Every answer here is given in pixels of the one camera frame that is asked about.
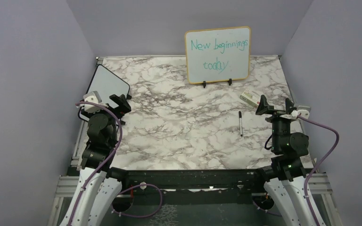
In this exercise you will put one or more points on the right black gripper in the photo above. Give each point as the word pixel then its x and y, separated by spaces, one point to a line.
pixel 278 114

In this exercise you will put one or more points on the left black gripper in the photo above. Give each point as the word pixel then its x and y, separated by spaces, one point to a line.
pixel 124 106

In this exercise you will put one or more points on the black framed whiteboard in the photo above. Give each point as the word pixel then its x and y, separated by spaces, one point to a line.
pixel 106 83

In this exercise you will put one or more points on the black white marker pen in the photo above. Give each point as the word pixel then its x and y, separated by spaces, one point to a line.
pixel 240 124

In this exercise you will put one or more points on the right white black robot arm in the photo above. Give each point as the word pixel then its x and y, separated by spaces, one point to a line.
pixel 286 178

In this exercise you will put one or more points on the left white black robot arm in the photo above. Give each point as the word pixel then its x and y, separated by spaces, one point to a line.
pixel 98 183

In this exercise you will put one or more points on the yellow framed whiteboard with writing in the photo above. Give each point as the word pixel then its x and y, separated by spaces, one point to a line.
pixel 217 55

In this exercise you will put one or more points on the white green eraser box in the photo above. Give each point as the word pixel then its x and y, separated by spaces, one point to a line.
pixel 250 97

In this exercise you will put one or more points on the black yellow-board stand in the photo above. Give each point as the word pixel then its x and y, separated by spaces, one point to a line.
pixel 205 83

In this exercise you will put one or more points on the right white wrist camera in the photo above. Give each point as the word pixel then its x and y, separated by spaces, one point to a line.
pixel 303 111

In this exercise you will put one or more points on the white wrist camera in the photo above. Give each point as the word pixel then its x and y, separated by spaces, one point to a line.
pixel 303 111
pixel 92 97

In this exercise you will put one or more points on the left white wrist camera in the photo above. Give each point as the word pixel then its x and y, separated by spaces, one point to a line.
pixel 92 97

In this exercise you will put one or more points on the black aluminium base frame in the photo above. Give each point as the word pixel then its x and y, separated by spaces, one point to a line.
pixel 245 182

